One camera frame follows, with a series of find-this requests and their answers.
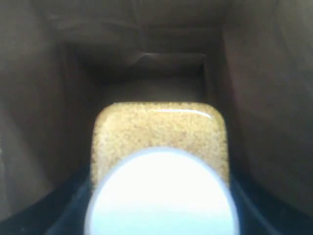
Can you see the brown paper shopping bag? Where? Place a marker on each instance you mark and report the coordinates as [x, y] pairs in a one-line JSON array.
[[62, 61]]

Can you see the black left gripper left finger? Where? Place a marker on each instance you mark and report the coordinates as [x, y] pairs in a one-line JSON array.
[[61, 212]]

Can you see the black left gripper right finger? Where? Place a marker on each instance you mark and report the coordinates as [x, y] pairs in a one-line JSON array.
[[261, 213]]

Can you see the yellow millet bottle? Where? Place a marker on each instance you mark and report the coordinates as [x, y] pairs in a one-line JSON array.
[[160, 168]]

